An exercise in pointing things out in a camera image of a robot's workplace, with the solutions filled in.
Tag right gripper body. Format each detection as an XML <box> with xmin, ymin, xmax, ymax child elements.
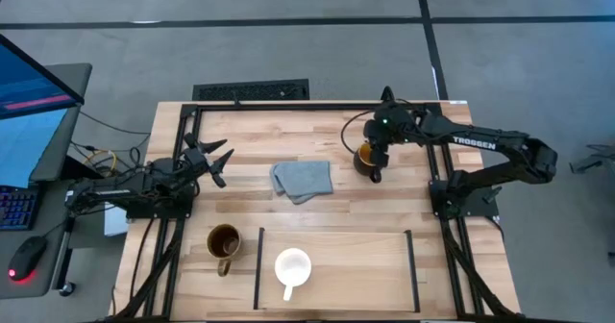
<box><xmin>363</xmin><ymin>102</ymin><xmax>417</xmax><ymax>146</ymax></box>

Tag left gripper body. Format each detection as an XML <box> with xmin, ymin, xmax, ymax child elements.
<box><xmin>180</xmin><ymin>133</ymin><xmax>227</xmax><ymax>189</ymax></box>

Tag black mug orange inside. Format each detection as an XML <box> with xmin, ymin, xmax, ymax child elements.
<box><xmin>353</xmin><ymin>142</ymin><xmax>385</xmax><ymax>185</ymax></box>

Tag large olive glazed mug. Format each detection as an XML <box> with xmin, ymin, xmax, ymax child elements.
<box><xmin>206</xmin><ymin>223</ymin><xmax>243</xmax><ymax>278</ymax></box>

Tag grey cloth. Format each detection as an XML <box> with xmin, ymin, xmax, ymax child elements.
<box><xmin>268</xmin><ymin>160</ymin><xmax>334</xmax><ymax>206</ymax></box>

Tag white mug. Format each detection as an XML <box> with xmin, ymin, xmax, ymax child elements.
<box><xmin>274</xmin><ymin>247</ymin><xmax>313</xmax><ymax>303</ymax></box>

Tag wooden shelf black legs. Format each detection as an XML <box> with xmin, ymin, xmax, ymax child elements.
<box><xmin>253</xmin><ymin>226</ymin><xmax>422</xmax><ymax>313</ymax></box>

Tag white box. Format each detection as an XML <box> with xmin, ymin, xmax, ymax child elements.
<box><xmin>104</xmin><ymin>202</ymin><xmax>130</xmax><ymax>237</ymax></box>

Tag grey desk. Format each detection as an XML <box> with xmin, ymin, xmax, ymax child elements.
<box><xmin>0</xmin><ymin>62</ymin><xmax>93</xmax><ymax>300</ymax></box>

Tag monitor light blue screen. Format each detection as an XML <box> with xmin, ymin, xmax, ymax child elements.
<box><xmin>0</xmin><ymin>105</ymin><xmax>82</xmax><ymax>189</ymax></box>

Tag monitor dark blue screen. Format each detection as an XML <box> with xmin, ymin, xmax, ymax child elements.
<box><xmin>0</xmin><ymin>33</ymin><xmax>86</xmax><ymax>121</ymax></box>

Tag backlit black keyboard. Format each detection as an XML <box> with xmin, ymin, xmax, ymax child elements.
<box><xmin>0</xmin><ymin>184</ymin><xmax>39</xmax><ymax>232</ymax></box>

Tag black computer mouse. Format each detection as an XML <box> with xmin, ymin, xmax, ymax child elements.
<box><xmin>7</xmin><ymin>235</ymin><xmax>48</xmax><ymax>284</ymax></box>

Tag black floor stand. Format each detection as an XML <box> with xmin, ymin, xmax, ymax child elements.
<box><xmin>569</xmin><ymin>142</ymin><xmax>615</xmax><ymax>175</ymax></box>

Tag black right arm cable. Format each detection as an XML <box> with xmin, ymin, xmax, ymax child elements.
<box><xmin>340</xmin><ymin>86</ymin><xmax>398</xmax><ymax>155</ymax></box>

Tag black aluminium table frame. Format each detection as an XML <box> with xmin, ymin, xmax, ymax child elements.
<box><xmin>103</xmin><ymin>100</ymin><xmax>525</xmax><ymax>323</ymax></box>

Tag yellow cable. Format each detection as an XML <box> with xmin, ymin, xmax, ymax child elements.
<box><xmin>84</xmin><ymin>149</ymin><xmax>118</xmax><ymax>176</ymax></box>

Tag black floor cable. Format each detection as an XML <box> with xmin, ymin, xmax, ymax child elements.
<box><xmin>69</xmin><ymin>110</ymin><xmax>151</xmax><ymax>180</ymax></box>

